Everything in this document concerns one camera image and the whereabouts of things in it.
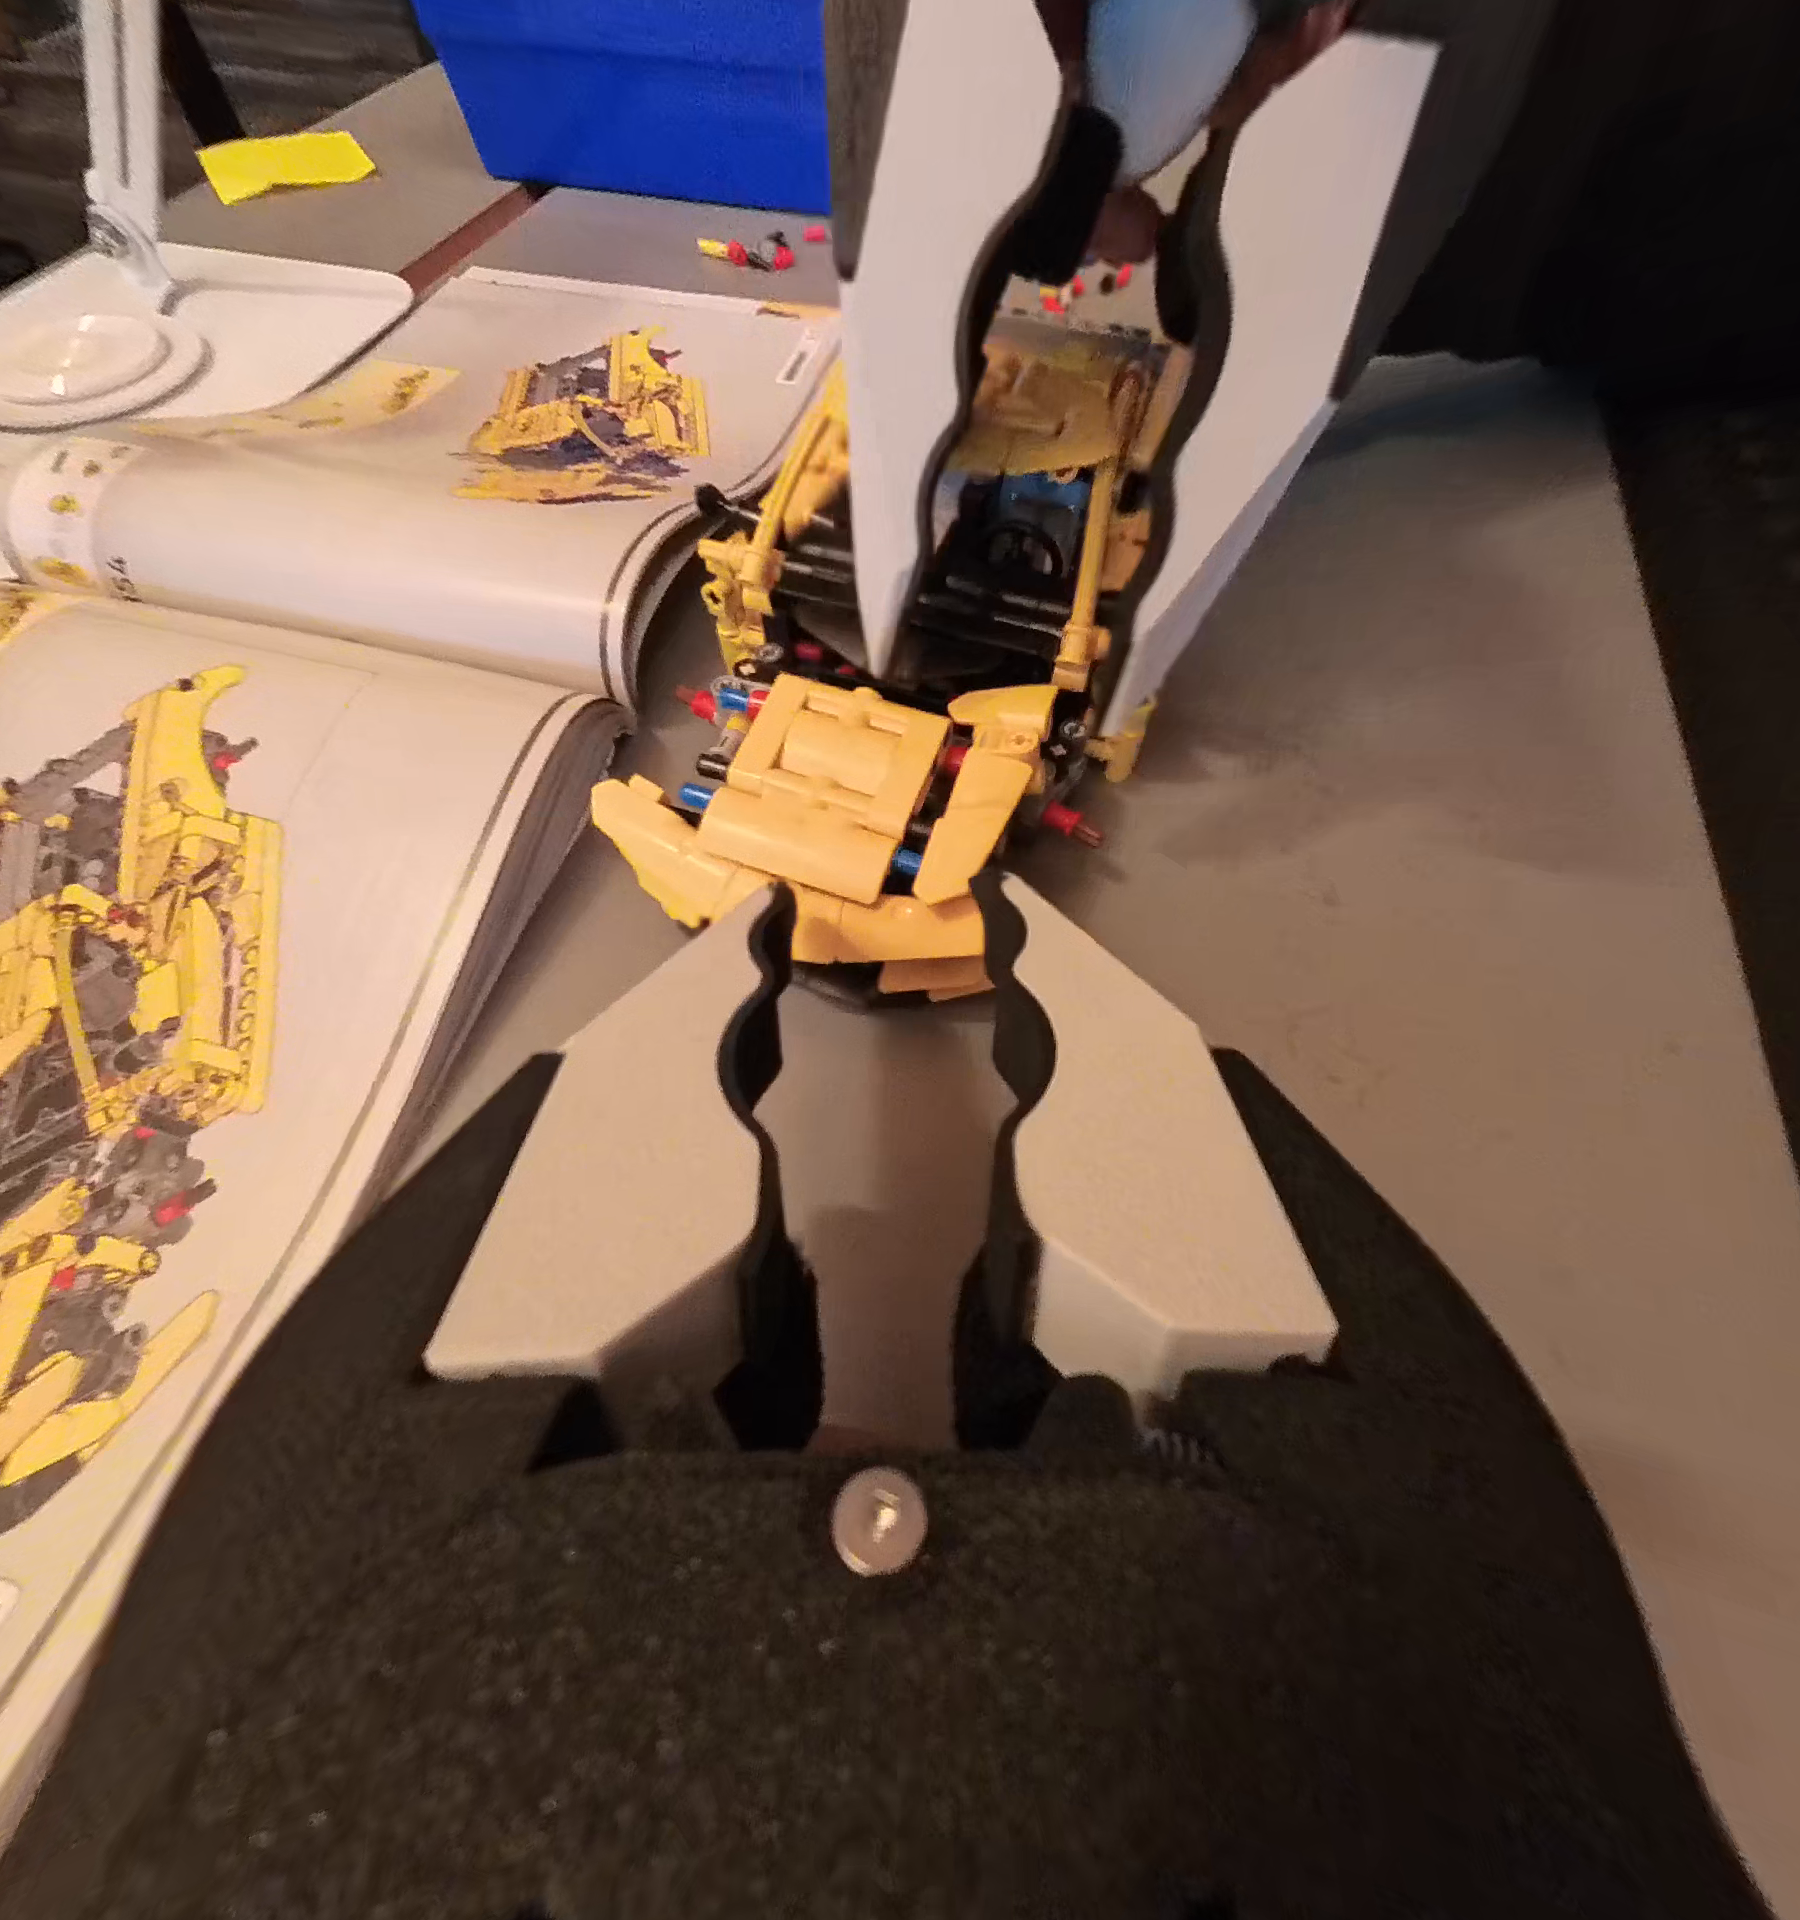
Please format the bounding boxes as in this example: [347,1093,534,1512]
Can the white lamp base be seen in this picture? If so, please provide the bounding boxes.
[0,0,423,445]

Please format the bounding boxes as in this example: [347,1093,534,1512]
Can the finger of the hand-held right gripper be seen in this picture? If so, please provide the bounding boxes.
[1101,33,1446,727]
[837,0,1127,681]

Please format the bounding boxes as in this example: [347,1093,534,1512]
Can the scattered red brick pins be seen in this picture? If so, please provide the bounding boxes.
[695,221,1143,318]

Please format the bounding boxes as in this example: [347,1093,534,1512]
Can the yellow brick car model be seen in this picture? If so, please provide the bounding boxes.
[592,316,1164,1010]

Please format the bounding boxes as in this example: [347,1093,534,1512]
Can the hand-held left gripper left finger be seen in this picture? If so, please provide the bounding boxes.
[419,881,798,1453]

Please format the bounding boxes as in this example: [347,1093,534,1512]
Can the grey desk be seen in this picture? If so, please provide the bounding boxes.
[0,60,1800,1920]

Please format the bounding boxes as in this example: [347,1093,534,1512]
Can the blue plastic bin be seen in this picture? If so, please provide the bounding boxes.
[413,0,843,215]

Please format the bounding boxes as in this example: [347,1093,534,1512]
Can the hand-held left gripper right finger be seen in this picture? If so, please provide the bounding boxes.
[977,868,1344,1417]

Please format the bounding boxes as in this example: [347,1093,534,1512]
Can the open instruction booklet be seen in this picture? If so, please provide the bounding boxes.
[0,265,843,1786]

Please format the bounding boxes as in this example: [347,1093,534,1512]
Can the yellow paper slip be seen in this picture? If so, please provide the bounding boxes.
[197,132,381,205]

